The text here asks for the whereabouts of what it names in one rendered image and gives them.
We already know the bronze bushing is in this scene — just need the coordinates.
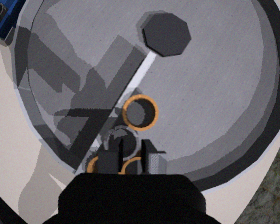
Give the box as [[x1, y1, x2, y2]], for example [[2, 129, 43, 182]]
[[122, 94, 159, 131], [87, 153, 98, 173], [121, 150, 141, 174]]

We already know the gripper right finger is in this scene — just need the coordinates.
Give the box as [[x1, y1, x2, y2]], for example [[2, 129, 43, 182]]
[[141, 139, 167, 175]]

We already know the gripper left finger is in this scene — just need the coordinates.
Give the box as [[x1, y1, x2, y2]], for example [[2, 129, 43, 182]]
[[98, 138, 123, 174]]

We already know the blue square tray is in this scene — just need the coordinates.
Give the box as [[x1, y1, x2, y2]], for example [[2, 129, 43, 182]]
[[0, 0, 26, 45]]

